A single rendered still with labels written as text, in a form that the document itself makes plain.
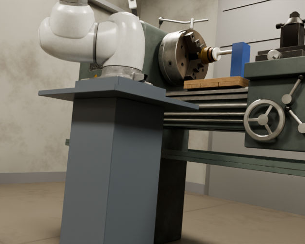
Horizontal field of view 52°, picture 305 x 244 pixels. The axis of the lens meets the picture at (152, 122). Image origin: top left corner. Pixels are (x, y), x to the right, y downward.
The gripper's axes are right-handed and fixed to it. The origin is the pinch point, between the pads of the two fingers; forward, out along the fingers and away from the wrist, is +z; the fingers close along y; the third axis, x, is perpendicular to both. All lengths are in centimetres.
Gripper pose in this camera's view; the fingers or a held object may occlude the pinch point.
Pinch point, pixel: (134, 17)
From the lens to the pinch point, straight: 145.3
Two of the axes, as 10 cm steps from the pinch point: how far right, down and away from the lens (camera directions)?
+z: 1.5, 9.1, -3.8
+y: -0.8, -3.7, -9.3
